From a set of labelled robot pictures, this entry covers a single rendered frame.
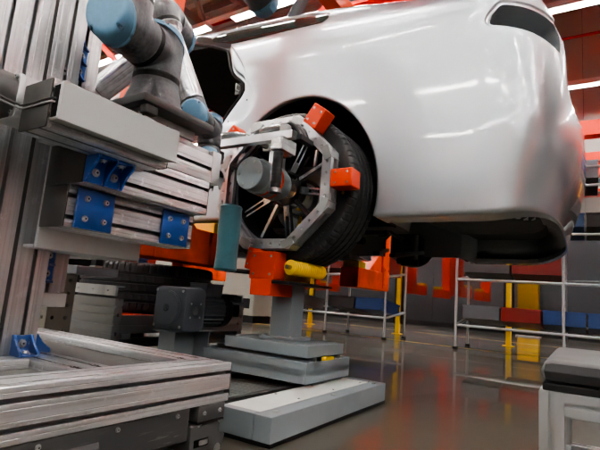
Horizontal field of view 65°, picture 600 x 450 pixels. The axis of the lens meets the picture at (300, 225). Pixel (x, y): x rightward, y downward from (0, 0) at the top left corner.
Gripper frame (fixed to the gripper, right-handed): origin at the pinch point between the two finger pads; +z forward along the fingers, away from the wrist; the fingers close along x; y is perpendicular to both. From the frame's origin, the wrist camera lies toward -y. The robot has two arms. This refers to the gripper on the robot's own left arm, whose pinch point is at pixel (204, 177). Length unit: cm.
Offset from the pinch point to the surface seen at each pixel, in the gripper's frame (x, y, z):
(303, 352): 43, 63, -7
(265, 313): 117, 69, 512
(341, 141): 51, -19, -10
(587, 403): 49, 54, -128
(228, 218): 10.8, 14.9, 0.7
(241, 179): 13.9, 0.3, -5.4
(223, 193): 9.2, 1.3, 19.8
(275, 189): 23.7, 7.6, -26.2
